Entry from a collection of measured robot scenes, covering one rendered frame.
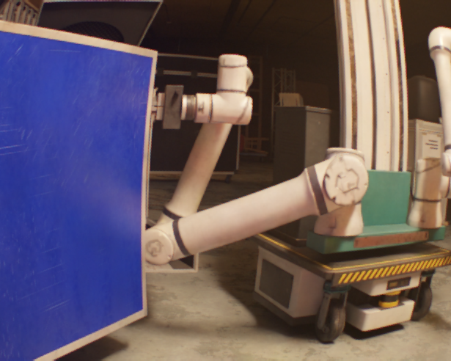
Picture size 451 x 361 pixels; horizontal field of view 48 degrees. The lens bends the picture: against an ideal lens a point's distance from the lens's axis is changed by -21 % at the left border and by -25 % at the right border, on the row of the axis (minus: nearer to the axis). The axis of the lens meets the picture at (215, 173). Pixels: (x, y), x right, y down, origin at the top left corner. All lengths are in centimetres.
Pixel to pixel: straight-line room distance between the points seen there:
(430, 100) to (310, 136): 241
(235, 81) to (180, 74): 606
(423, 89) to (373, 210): 243
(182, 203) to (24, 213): 93
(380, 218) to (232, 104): 77
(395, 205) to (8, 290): 162
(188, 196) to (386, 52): 102
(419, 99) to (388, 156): 221
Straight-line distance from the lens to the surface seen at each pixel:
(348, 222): 198
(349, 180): 178
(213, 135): 199
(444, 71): 212
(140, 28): 428
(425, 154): 442
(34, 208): 124
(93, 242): 149
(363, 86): 228
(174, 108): 184
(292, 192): 181
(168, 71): 781
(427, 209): 224
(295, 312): 213
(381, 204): 225
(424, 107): 452
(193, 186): 201
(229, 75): 185
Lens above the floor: 74
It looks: 4 degrees down
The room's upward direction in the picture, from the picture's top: 3 degrees clockwise
